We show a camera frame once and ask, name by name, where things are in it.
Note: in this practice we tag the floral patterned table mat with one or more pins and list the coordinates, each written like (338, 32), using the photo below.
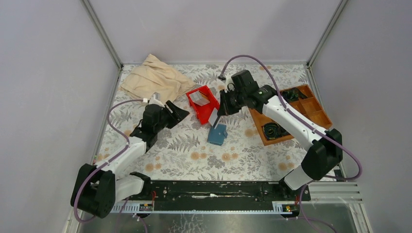
(183, 152)

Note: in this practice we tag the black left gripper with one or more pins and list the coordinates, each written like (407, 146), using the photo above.
(179, 114)

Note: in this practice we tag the beige crumpled cloth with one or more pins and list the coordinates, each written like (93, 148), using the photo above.
(155, 76)

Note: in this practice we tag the red plastic bin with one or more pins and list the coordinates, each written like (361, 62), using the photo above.
(203, 112)

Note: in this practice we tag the silver credit card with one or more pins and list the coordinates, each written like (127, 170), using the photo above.
(214, 118)

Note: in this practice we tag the wooden compartment tray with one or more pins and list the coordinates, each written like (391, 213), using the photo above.
(303, 100)

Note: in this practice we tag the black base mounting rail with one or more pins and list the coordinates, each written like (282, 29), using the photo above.
(218, 195)

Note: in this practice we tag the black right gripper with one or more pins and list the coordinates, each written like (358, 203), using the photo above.
(224, 109)

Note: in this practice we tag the blue card holder wallet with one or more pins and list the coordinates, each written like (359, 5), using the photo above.
(217, 135)

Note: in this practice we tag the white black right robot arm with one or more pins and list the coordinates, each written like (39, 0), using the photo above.
(323, 147)

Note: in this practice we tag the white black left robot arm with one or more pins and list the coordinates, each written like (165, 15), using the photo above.
(97, 188)

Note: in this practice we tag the stack of credit cards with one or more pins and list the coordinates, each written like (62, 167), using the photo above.
(199, 98)

